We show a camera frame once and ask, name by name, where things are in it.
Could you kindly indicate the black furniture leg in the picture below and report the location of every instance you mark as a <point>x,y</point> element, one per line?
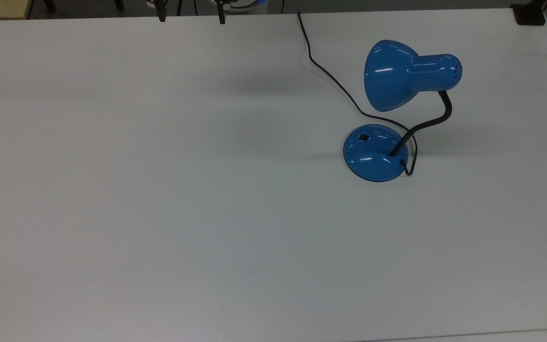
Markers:
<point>118,4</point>
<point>49,4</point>

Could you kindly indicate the black table clamp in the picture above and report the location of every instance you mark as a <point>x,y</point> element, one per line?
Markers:
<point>530,15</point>

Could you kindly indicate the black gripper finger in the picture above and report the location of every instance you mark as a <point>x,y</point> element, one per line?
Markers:
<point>221,15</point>
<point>161,13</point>

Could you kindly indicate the blue gooseneck desk lamp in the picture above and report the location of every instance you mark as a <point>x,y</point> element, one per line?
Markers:
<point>387,76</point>

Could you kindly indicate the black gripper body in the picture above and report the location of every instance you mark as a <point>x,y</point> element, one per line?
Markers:
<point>190,1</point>

